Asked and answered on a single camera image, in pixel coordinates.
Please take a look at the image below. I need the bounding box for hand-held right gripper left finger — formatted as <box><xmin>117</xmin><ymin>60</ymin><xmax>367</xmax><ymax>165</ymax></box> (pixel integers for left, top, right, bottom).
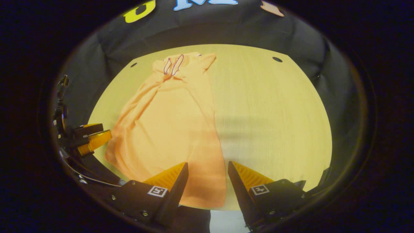
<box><xmin>112</xmin><ymin>162</ymin><xmax>190</xmax><ymax>227</ymax></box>

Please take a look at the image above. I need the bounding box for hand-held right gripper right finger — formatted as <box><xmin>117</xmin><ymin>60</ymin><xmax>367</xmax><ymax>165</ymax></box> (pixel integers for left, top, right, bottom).
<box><xmin>228</xmin><ymin>161</ymin><xmax>308</xmax><ymax>231</ymax></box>

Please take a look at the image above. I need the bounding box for orange T-shirt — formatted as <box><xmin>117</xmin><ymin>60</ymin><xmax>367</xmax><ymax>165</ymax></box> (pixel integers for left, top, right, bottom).
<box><xmin>104</xmin><ymin>52</ymin><xmax>227</xmax><ymax>208</ymax></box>

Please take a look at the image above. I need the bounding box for black backdrop cloth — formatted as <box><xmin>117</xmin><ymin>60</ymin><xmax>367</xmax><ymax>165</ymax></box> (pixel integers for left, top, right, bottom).
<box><xmin>53</xmin><ymin>0</ymin><xmax>359</xmax><ymax>194</ymax></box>

